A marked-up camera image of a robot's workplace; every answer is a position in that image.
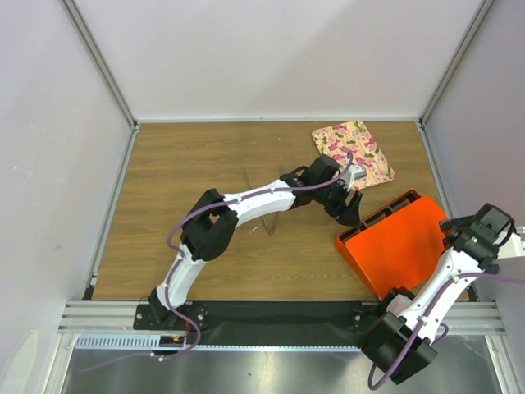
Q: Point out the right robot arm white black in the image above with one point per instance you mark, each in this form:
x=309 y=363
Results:
x=400 y=342

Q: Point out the white round object corner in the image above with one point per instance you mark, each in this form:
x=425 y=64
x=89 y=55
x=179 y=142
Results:
x=20 y=364

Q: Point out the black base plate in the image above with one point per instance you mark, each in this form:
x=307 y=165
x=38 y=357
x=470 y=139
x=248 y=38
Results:
x=282 y=323

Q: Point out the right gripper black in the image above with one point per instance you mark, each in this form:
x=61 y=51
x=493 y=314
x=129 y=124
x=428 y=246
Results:
x=460 y=222

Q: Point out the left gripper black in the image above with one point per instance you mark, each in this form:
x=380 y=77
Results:
x=345 y=215

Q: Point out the white paper scrap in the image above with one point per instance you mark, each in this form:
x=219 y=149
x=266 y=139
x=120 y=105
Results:
x=255 y=228

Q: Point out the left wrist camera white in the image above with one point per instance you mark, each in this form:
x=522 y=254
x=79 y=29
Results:
x=353 y=173

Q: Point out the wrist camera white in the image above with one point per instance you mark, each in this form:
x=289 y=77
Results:
x=514 y=246
x=353 y=173

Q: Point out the metal tongs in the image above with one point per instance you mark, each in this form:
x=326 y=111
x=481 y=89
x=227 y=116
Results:
x=270 y=218

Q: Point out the orange compartment box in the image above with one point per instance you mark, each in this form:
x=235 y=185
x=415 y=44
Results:
x=379 y=251

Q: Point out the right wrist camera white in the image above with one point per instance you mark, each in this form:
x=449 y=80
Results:
x=514 y=246

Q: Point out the floral tray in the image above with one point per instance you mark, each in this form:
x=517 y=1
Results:
x=353 y=138

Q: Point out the orange box lid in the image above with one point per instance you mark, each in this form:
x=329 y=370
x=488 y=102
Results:
x=424 y=217

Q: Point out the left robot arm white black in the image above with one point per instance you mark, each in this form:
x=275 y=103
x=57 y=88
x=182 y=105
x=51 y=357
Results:
x=206 y=231

